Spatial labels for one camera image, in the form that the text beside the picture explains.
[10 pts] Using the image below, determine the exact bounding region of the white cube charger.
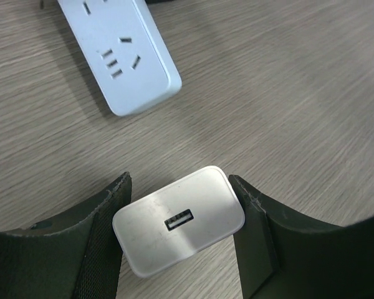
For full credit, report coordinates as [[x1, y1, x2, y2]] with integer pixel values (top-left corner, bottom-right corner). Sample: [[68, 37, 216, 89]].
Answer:
[[112, 166, 245, 278]]

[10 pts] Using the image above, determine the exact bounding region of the light blue power strip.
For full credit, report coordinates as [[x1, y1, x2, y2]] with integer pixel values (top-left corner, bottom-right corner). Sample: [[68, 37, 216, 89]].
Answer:
[[59, 0, 182, 116]]

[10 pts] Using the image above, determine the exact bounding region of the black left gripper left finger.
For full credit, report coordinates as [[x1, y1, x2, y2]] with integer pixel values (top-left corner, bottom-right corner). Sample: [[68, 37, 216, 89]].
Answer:
[[0, 172, 132, 298]]

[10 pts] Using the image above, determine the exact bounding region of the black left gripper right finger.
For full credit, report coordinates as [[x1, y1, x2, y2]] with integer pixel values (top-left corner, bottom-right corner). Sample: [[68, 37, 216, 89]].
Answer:
[[229, 175, 374, 298]]

